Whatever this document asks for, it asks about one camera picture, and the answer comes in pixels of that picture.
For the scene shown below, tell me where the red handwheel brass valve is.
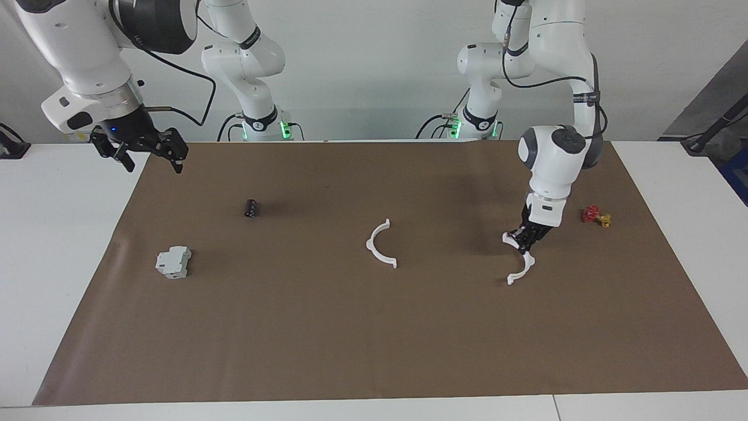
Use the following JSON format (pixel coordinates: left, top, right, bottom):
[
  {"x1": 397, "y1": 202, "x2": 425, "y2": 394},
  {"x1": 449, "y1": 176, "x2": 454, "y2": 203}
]
[{"x1": 581, "y1": 205, "x2": 612, "y2": 229}]

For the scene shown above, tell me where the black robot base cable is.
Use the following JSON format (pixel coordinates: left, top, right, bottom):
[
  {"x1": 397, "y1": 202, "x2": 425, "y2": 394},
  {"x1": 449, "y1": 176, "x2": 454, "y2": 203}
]
[
  {"x1": 217, "y1": 113, "x2": 244, "y2": 142},
  {"x1": 415, "y1": 88, "x2": 471, "y2": 141}
]

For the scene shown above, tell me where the brown paper table mat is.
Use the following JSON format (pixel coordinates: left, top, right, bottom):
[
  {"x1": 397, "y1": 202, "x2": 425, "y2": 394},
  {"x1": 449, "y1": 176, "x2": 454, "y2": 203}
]
[{"x1": 32, "y1": 140, "x2": 748, "y2": 406}]

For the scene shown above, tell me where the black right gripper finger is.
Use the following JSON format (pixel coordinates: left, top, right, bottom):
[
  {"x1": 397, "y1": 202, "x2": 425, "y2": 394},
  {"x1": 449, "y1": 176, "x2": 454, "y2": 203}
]
[
  {"x1": 89, "y1": 132, "x2": 136, "y2": 173},
  {"x1": 149, "y1": 129, "x2": 189, "y2": 175}
]

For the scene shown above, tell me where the blue box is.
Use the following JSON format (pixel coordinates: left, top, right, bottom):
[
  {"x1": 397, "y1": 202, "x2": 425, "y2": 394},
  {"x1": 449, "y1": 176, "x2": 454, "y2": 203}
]
[{"x1": 720, "y1": 160, "x2": 748, "y2": 206}]

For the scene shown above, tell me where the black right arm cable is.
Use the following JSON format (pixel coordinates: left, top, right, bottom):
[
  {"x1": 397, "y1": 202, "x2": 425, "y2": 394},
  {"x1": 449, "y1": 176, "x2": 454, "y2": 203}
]
[{"x1": 108, "y1": 0, "x2": 218, "y2": 127}]

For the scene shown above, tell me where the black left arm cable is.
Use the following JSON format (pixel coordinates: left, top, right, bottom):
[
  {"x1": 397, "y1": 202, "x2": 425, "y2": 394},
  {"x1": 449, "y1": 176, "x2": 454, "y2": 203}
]
[{"x1": 500, "y1": 0, "x2": 610, "y2": 141}]

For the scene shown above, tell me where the white circuit breaker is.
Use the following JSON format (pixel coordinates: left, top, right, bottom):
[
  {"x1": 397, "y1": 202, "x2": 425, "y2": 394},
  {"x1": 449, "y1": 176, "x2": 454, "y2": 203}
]
[{"x1": 155, "y1": 246, "x2": 192, "y2": 280}]

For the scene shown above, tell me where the black tripod stand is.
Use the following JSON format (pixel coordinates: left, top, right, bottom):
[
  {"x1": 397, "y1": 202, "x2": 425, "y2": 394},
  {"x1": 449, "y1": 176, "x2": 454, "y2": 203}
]
[{"x1": 681, "y1": 94, "x2": 748, "y2": 156}]

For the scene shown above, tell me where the white half pipe clamp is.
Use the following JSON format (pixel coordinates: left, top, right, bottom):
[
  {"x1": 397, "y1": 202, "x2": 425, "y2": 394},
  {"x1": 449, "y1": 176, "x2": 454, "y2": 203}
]
[
  {"x1": 366, "y1": 218, "x2": 399, "y2": 270},
  {"x1": 502, "y1": 232, "x2": 536, "y2": 286}
]

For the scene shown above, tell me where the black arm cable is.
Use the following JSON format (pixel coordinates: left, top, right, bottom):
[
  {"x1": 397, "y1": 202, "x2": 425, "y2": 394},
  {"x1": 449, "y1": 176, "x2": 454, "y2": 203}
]
[
  {"x1": 108, "y1": 0, "x2": 218, "y2": 127},
  {"x1": 500, "y1": 0, "x2": 610, "y2": 141}
]

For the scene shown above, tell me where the black stand foot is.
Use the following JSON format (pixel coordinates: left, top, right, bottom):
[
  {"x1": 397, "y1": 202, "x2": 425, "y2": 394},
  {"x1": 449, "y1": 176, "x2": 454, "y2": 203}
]
[{"x1": 0, "y1": 122, "x2": 32, "y2": 160}]

